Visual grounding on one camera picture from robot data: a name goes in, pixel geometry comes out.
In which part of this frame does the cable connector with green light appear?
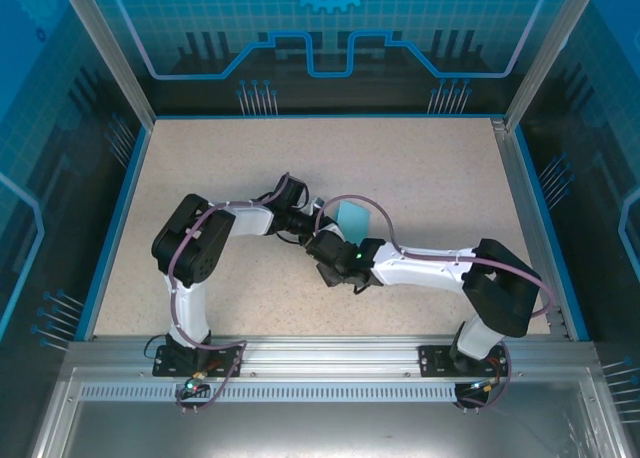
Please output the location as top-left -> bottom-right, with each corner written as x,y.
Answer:
180,370 -> 210,395
467,375 -> 504,394

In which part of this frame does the aluminium side rail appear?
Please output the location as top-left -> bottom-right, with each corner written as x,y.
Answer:
492,117 -> 572,340

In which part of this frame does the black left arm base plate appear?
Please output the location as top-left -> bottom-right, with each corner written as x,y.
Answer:
152,343 -> 245,379

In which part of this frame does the slotted aluminium cable strip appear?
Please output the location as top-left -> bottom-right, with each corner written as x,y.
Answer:
78,383 -> 461,404

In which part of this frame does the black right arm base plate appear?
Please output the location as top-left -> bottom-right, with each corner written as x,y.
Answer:
418,342 -> 507,379

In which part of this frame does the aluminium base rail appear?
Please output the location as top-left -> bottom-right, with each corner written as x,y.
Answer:
64,334 -> 600,379

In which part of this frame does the aluminium frame post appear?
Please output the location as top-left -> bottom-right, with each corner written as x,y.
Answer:
54,0 -> 157,128
503,0 -> 604,132

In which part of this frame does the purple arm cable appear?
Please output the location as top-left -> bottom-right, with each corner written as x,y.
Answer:
313,193 -> 556,415
167,171 -> 301,415

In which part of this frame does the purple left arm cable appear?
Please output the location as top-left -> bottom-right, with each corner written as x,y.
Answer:
167,171 -> 301,415

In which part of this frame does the light blue paper sheet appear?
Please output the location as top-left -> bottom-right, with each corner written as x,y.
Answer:
333,200 -> 372,248

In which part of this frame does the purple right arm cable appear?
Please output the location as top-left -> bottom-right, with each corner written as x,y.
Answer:
313,193 -> 556,415

